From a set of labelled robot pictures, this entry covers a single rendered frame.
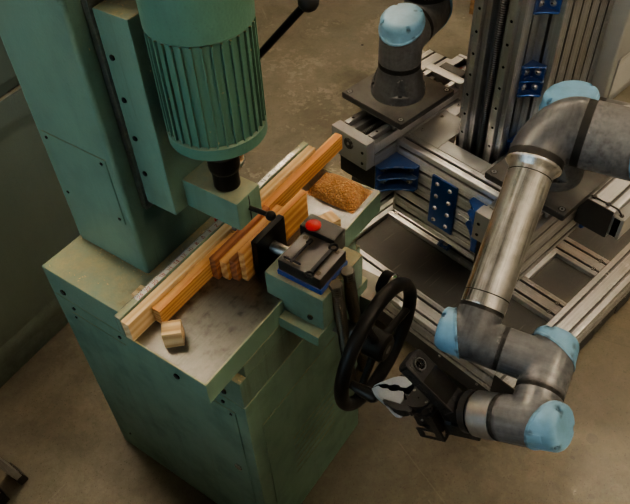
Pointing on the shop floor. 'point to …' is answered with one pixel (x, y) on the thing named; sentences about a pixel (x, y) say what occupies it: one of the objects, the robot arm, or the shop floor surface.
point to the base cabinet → (225, 419)
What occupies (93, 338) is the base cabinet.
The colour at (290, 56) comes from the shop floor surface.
